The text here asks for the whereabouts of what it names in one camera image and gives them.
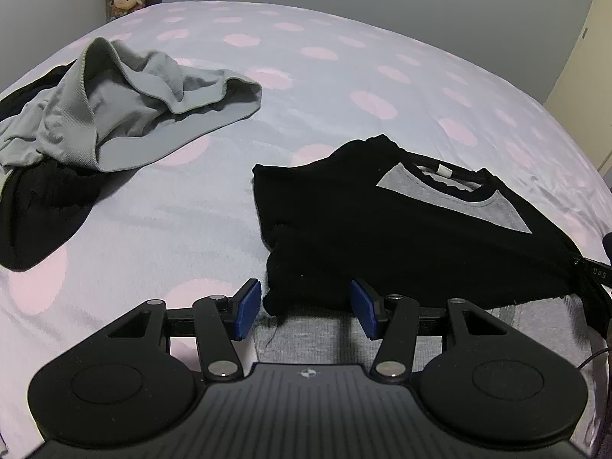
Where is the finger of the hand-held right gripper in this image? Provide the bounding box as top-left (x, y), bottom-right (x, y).
top-left (570, 252), bottom-right (597, 295)

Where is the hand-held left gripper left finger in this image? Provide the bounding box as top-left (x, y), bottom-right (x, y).
top-left (107, 278), bottom-right (263, 382)

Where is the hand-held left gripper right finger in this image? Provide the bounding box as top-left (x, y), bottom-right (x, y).
top-left (350, 280), bottom-right (516, 381)

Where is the grey shirt with black sleeves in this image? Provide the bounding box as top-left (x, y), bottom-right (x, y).
top-left (252, 134), bottom-right (598, 379)

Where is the beige wardrobe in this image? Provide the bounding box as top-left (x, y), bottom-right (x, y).
top-left (544, 0), bottom-right (612, 188)

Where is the pink polka dot bed sheet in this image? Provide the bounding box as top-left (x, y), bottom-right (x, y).
top-left (0, 0), bottom-right (612, 459)

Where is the grey ribbed garment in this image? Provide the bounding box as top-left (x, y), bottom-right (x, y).
top-left (0, 36), bottom-right (264, 174)

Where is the black garment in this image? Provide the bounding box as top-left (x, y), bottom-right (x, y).
top-left (0, 61), bottom-right (103, 272)

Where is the black cable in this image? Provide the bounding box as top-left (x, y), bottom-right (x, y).
top-left (575, 347), bottom-right (612, 371)

